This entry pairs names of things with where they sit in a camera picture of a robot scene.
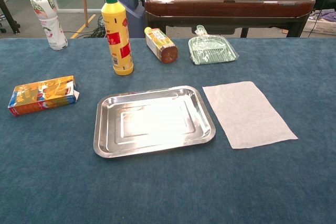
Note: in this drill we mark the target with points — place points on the amber tea bottle yellow label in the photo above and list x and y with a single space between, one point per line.
160 43

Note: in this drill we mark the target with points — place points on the silver metal tray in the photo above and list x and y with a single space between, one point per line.
155 123

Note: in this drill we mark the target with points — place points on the green dustpan brush set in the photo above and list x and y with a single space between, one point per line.
211 51

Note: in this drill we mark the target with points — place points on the white paper sheet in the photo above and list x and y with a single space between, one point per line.
249 113

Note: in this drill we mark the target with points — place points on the black stand leg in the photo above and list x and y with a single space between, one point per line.
9 16

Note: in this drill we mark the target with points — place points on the blue felt table cover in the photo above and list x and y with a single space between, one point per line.
168 187

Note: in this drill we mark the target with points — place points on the orange snack carton box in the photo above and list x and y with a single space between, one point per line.
39 96

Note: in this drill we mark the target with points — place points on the brown mahjong table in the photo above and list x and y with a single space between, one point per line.
225 6

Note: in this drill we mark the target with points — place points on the white drink bottle yellow cap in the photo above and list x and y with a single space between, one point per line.
50 22

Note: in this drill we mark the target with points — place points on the white plastic basket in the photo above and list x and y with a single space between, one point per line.
320 26

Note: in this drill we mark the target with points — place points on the purple cloth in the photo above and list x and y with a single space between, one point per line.
329 16

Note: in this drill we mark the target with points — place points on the yellow bottle green cap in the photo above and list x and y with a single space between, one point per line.
116 37

